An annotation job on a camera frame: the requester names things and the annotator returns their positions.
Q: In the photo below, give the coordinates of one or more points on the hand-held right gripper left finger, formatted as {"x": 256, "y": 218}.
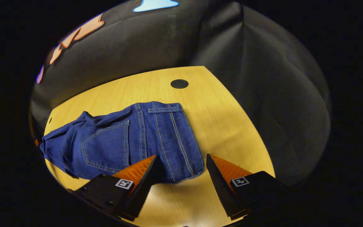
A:
{"x": 140, "y": 192}

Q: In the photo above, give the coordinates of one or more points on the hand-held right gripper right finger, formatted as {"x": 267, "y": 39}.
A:
{"x": 221, "y": 189}

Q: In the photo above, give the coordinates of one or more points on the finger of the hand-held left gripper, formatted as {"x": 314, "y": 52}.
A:
{"x": 37, "y": 143}

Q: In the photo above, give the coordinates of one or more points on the blue denim jeans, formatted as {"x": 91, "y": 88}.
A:
{"x": 115, "y": 142}

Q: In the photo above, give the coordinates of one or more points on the black backdrop cloth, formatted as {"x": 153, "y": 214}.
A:
{"x": 156, "y": 41}

